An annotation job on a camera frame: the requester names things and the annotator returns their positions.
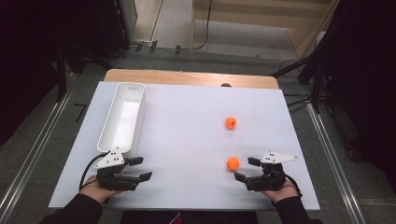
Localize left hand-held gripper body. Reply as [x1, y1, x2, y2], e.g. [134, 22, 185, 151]
[93, 147, 140, 191]

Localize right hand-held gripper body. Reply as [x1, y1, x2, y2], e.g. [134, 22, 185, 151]
[244, 151, 299, 192]

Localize orange ball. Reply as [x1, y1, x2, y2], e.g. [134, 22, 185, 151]
[226, 157, 241, 172]
[224, 117, 237, 131]

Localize white plastic bin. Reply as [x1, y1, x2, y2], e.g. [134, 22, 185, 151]
[96, 81, 148, 160]

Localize person's right hand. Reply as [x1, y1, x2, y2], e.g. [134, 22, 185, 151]
[261, 178, 300, 204]

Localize person's left hand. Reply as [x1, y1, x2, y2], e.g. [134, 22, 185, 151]
[79, 175, 122, 203]

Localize red item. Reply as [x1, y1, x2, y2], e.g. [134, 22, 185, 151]
[167, 212, 185, 224]

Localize white board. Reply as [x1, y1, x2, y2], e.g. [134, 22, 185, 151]
[49, 81, 321, 211]

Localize wooden table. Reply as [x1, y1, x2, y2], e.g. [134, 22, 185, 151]
[103, 68, 280, 91]

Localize black metal stand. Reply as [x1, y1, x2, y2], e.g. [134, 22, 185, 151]
[270, 46, 331, 115]
[54, 40, 113, 104]

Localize black curtain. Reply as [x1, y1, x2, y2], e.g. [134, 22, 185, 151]
[326, 0, 396, 194]
[0, 0, 64, 147]

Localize light wooden shelf unit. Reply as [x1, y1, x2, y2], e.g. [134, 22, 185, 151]
[191, 0, 340, 60]

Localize right hand-held gripper black cable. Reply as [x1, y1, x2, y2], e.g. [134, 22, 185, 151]
[284, 174, 303, 199]

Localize hand-held gripper black cable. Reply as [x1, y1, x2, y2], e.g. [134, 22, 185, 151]
[284, 174, 303, 199]
[78, 151, 110, 191]

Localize left hand-held gripper black cable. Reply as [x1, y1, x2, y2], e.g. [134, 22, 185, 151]
[78, 151, 110, 191]

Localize metal floor rail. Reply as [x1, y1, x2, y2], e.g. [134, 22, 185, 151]
[306, 102, 368, 224]
[0, 71, 76, 216]

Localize black floor cables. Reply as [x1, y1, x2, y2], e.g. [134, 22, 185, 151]
[281, 59, 312, 115]

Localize black hanging cable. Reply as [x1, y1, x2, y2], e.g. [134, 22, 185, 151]
[191, 0, 213, 51]

